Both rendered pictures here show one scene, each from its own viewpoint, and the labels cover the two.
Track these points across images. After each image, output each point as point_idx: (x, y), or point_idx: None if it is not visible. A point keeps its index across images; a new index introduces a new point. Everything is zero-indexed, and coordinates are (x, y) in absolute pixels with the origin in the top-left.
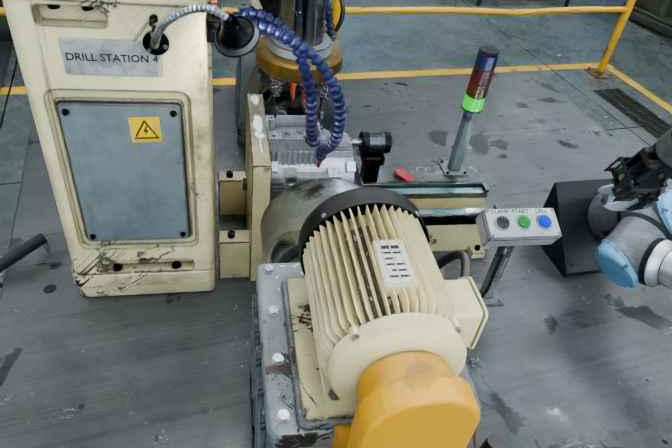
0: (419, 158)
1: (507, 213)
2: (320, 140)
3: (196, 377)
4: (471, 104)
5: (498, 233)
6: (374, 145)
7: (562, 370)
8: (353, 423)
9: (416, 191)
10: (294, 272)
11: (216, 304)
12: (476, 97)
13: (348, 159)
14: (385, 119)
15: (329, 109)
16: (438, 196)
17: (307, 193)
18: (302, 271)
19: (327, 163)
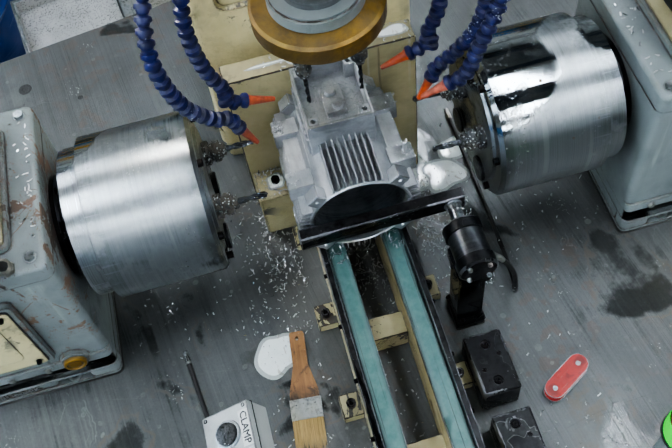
0: (659, 409)
1: (245, 441)
2: (306, 128)
3: None
4: (667, 419)
5: (210, 430)
6: (450, 245)
7: None
8: None
9: (431, 360)
10: (15, 138)
11: (213, 165)
12: (671, 418)
13: (328, 190)
14: None
15: (491, 148)
16: (437, 403)
17: (157, 128)
18: (17, 145)
19: (315, 166)
